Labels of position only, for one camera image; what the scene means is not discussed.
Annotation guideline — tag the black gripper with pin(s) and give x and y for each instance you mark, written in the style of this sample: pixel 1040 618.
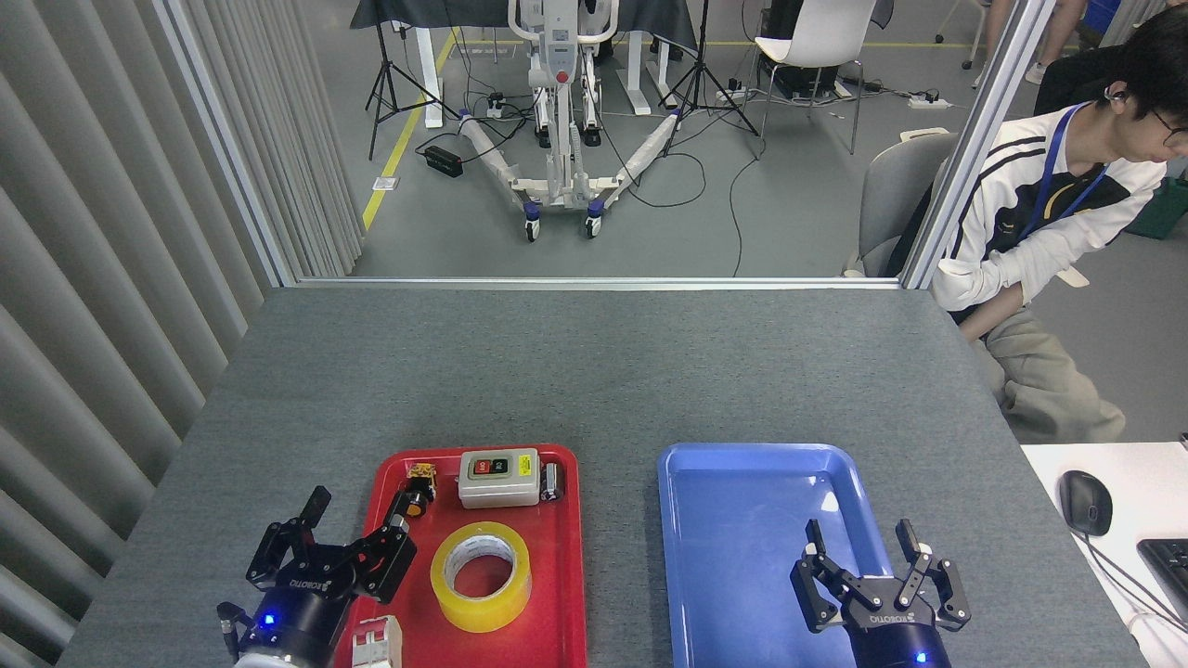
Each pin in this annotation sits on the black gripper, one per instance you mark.
pixel 297 617
pixel 896 635

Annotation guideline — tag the green bin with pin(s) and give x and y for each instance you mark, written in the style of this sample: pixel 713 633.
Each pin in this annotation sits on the green bin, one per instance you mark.
pixel 1165 209

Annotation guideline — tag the person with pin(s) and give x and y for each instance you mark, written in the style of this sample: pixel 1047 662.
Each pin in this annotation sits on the person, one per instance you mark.
pixel 1058 28
pixel 1030 241

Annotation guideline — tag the white stand on wheels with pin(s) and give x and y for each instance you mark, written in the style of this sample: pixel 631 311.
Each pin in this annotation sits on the white stand on wheels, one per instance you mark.
pixel 561 93

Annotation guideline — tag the white power strip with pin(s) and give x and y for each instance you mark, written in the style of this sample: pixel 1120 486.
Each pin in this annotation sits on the white power strip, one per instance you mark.
pixel 928 102

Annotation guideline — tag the white chair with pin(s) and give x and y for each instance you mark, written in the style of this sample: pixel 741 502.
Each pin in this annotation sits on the white chair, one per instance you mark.
pixel 821 37

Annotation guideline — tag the grey chair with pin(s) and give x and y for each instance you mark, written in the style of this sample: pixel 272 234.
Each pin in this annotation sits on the grey chair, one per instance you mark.
pixel 896 186

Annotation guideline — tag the grey switch box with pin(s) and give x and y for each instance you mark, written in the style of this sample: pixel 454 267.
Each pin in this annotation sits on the grey switch box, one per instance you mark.
pixel 501 490

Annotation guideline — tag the black chair back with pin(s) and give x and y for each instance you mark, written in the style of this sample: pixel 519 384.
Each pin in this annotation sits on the black chair back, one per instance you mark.
pixel 1077 79

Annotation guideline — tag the white desk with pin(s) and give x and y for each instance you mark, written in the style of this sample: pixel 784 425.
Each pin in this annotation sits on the white desk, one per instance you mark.
pixel 1151 482

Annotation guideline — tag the yellow tape roll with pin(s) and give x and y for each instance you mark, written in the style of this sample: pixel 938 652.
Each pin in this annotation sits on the yellow tape roll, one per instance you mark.
pixel 447 594

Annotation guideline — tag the blue plastic tray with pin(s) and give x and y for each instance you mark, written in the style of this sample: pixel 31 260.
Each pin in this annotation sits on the blue plastic tray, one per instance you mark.
pixel 733 557

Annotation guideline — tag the black computer case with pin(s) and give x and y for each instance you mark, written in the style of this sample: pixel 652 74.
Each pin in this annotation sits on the black computer case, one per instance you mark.
pixel 789 74

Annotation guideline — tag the black tripod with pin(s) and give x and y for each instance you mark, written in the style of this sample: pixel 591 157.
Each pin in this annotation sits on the black tripod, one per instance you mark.
pixel 382 83
pixel 701 74

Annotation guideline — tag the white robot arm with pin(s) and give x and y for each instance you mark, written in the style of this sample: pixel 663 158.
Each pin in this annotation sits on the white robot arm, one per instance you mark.
pixel 252 661

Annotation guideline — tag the small silver black cylinder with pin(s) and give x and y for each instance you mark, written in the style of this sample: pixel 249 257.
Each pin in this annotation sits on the small silver black cylinder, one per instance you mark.
pixel 553 482

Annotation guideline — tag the white red circuit breaker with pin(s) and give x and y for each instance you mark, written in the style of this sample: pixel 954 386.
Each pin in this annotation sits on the white red circuit breaker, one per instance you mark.
pixel 376 645

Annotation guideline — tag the yellow black push button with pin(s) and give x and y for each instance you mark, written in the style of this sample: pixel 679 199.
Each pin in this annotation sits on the yellow black push button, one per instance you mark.
pixel 419 487

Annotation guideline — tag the person's forearm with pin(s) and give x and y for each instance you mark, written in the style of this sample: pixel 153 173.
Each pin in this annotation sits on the person's forearm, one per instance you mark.
pixel 993 314

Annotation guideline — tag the black computer mouse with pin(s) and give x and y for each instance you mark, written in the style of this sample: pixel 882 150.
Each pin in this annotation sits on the black computer mouse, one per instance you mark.
pixel 1086 501

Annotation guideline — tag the black keyboard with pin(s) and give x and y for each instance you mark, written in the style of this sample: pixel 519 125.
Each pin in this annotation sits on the black keyboard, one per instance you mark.
pixel 1169 571

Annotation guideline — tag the red plastic tray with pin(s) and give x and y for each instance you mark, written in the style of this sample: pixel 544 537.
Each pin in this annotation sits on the red plastic tray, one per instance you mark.
pixel 557 575

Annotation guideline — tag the black power adapter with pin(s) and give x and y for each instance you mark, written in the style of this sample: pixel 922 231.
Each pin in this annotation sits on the black power adapter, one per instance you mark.
pixel 444 161

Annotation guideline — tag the silver post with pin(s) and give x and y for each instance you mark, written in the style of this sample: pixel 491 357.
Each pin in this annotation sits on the silver post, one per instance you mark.
pixel 227 148
pixel 974 148

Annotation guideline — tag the silver frame rail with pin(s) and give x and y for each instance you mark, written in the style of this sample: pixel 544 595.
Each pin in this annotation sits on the silver frame rail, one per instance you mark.
pixel 594 281

